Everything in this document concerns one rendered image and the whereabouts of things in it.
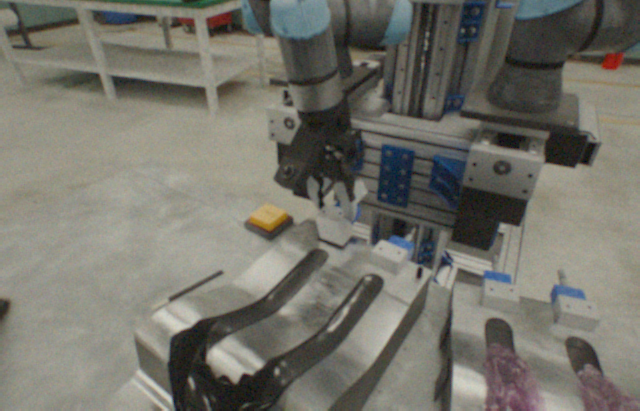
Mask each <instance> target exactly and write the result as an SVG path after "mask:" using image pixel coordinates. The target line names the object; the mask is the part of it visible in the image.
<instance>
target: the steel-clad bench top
mask: <svg viewBox="0 0 640 411"><path fill-rule="evenodd" d="M261 207H262V206H260V205H258V204H255V203H253V202H251V201H249V200H245V199H243V198H241V197H238V196H236V195H234V194H232V193H229V192H227V191H225V190H222V189H220V188H218V187H216V186H213V185H211V184H208V183H205V182H203V181H201V180H199V179H196V178H194V176H192V175H189V174H187V173H185V172H183V171H180V170H178V169H175V168H173V167H170V166H168V165H166V164H163V163H161V162H159V161H157V160H154V159H149V160H147V161H145V162H143V163H140V164H138V165H136V166H134V167H131V168H129V169H127V170H125V171H121V172H119V173H117V174H115V175H113V176H110V177H108V178H106V179H104V180H100V182H98V183H96V184H94V185H92V186H89V187H87V188H85V189H83V190H79V191H77V192H75V193H73V194H71V195H68V196H66V197H63V198H61V199H58V200H56V201H54V202H52V203H50V204H46V205H44V206H42V207H40V208H37V209H34V210H32V212H30V213H27V214H25V215H23V216H20V217H18V218H15V219H13V220H11V221H8V222H5V223H3V224H1V225H0V295H4V296H8V297H9V298H10V300H11V305H10V307H9V309H7V310H6V312H5V314H4V315H3V317H2V318H1V320H0V411H96V409H97V408H98V407H99V406H100V405H102V404H104V403H105V402H106V401H107V400H108V399H110V397H111V396H112V395H113V394H114V393H116V392H118V391H119V390H120V389H121V388H122V387H124V386H125V385H126V383H127V382H128V381H129V380H131V379H132V378H133V377H134V375H135V374H136V372H137V371H138V370H139V362H138V357H137V353H136V348H135V344H134V338H133V332H134V331H135V330H137V329H139V328H140V327H141V326H142V325H144V324H145V323H146V322H147V321H148V320H149V318H150V317H152V316H153V315H154V314H155V313H156V312H158V311H160V310H162V309H163V308H165V307H166V306H168V305H170V304H172V303H174V302H176V301H178V300H181V299H184V298H187V297H191V295H194V294H197V293H201V292H205V291H208V290H212V289H215V288H219V287H222V286H224V285H227V284H229V283H231V282H232V281H234V280H235V279H237V278H238V277H239V276H241V275H242V274H243V273H244V272H245V271H247V270H248V269H249V268H250V267H251V266H252V265H253V264H254V263H256V262H257V261H258V260H259V259H260V258H261V257H262V256H263V255H264V254H266V253H267V252H268V251H269V250H270V249H271V248H272V247H274V246H275V245H276V244H277V243H278V242H279V240H281V239H282V238H283V237H284V236H285V235H287V234H288V233H289V232H290V231H292V230H293V229H295V228H296V227H298V226H299V224H300V222H297V221H295V220H294V221H293V223H292V225H291V226H290V227H289V228H287V229H286V230H285V231H284V232H282V233H281V234H280V235H279V236H277V237H276V238H275V239H274V240H272V241H269V240H267V239H265V238H263V237H261V236H259V235H256V234H254V233H252V232H250V231H247V230H245V229H244V224H243V223H244V220H246V219H247V218H250V215H251V214H252V213H253V212H255V211H256V210H258V209H259V208H261ZM220 270H222V271H223V272H224V274H222V275H220V276H218V277H216V278H213V279H211V280H210V281H208V282H206V283H204V284H202V285H200V286H198V287H196V288H195V289H193V290H191V291H189V292H187V293H185V294H183V295H182V296H181V297H179V298H177V299H175V300H173V301H171V302H169V303H168V304H166V305H164V306H162V307H160V308H157V309H155V310H153V309H152V307H151V306H153V305H155V304H156V303H159V302H161V301H163V300H165V299H167V298H169V297H171V296H173V295H175V294H177V292H178V291H180V290H182V289H185V288H187V287H189V286H191V285H193V284H195V283H196V282H198V281H200V280H202V279H204V278H206V277H208V276H210V275H212V274H215V273H216V272H218V271H220ZM450 293H451V289H449V288H446V287H444V286H442V285H440V284H437V283H435V282H433V281H431V282H430V286H429V291H428V296H427V302H426V306H425V309H424V311H423V312H422V314H421V315H419V317H418V319H417V320H416V322H415V323H414V325H413V327H412V328H411V330H410V331H409V333H408V336H407V337H406V339H405V340H404V342H403V344H402V345H401V347H400V348H399V350H398V352H397V353H396V355H395V356H394V358H393V360H392V361H391V363H390V364H389V367H388V369H387V370H386V372H385V373H384V375H383V377H382V378H381V380H380V381H379V383H378V385H377V386H376V388H375V389H374V391H372V394H371V395H370V397H369V398H368V400H367V402H366V403H365V405H364V406H363V408H362V410H361V411H441V408H442V394H443V390H442V392H441V393H440V395H439V397H438V399H437V401H434V399H433V397H435V395H434V386H435V381H436V379H437V377H438V375H440V374H439V373H441V371H442V369H443V367H444V365H445V353H446V348H445V341H444V343H443V345H442V347H441V349H439V339H440V333H441V331H442V328H443V326H444V324H445V322H446V319H447V312H448V302H449V298H450Z"/></svg>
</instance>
